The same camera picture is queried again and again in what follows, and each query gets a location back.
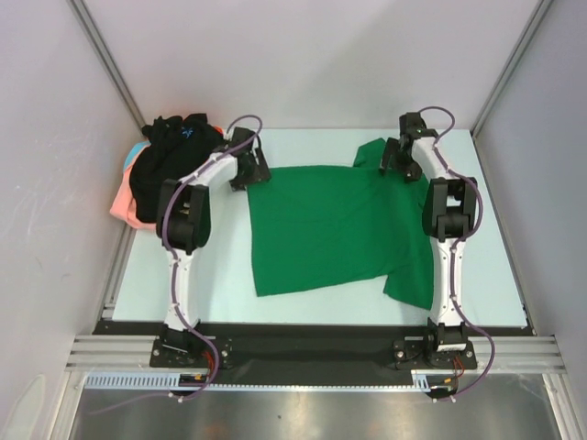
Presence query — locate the green t-shirt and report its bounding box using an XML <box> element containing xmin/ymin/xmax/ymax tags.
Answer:
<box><xmin>248</xmin><ymin>138</ymin><xmax>434</xmax><ymax>310</ymax></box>

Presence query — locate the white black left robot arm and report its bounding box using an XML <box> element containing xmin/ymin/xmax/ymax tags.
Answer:
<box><xmin>156</xmin><ymin>125</ymin><xmax>271</xmax><ymax>367</ymax></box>

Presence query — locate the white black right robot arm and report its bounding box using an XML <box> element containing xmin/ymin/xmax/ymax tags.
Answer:
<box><xmin>379</xmin><ymin>108</ymin><xmax>483</xmax><ymax>369</ymax></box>

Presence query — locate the black t-shirt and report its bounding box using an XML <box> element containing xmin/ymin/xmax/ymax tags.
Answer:
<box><xmin>129</xmin><ymin>114</ymin><xmax>224</xmax><ymax>224</ymax></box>

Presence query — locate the light blue t-shirt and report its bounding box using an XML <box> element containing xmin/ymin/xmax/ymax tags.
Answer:
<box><xmin>123</xmin><ymin>141</ymin><xmax>150</xmax><ymax>171</ymax></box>

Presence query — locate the pink t-shirt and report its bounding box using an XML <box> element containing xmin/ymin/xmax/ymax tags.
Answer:
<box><xmin>109</xmin><ymin>168</ymin><xmax>156</xmax><ymax>232</ymax></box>

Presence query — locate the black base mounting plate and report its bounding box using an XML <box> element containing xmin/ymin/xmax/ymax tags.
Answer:
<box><xmin>93</xmin><ymin>321</ymin><xmax>532</xmax><ymax>383</ymax></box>

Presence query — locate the aluminium corner frame post right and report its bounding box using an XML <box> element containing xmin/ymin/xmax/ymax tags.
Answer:
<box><xmin>470</xmin><ymin>0</ymin><xmax>554</xmax><ymax>139</ymax></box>

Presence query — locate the aluminium corner frame post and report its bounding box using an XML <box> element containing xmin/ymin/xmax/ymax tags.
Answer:
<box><xmin>67</xmin><ymin>0</ymin><xmax>146</xmax><ymax>130</ymax></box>
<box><xmin>470</xmin><ymin>0</ymin><xmax>554</xmax><ymax>139</ymax></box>

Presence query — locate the aluminium corner frame post left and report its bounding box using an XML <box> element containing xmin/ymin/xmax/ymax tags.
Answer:
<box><xmin>67</xmin><ymin>0</ymin><xmax>146</xmax><ymax>130</ymax></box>

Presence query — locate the white slotted cable duct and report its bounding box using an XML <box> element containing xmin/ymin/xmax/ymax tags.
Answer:
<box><xmin>83</xmin><ymin>370</ymin><xmax>454</xmax><ymax>394</ymax></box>

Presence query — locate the aluminium front rail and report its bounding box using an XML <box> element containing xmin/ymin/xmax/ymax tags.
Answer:
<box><xmin>65</xmin><ymin>335</ymin><xmax>566</xmax><ymax>374</ymax></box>

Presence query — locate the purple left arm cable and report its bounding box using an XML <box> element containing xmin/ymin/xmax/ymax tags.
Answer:
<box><xmin>89</xmin><ymin>114</ymin><xmax>265</xmax><ymax>413</ymax></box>

